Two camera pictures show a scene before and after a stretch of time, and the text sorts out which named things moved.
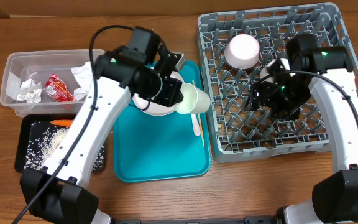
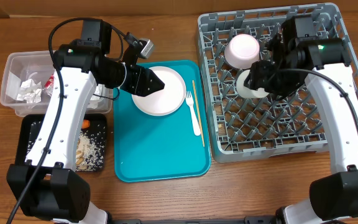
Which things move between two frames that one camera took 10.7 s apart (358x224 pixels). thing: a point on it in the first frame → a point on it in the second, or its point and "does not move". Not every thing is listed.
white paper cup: (195, 100) → (247, 92)
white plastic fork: (196, 125) does not move
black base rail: (249, 219) does not move
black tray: (35, 137) does not move
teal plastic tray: (153, 147) does not move
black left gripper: (171, 98) → (143, 78)
